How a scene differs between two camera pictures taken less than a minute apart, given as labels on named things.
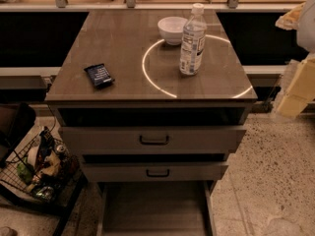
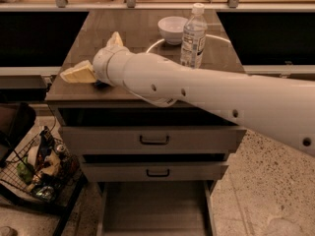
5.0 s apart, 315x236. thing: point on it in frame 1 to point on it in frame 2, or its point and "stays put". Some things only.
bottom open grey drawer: (154, 208) stays put
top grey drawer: (152, 141) stays put
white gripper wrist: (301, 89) to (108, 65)
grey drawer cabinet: (155, 101) stays put
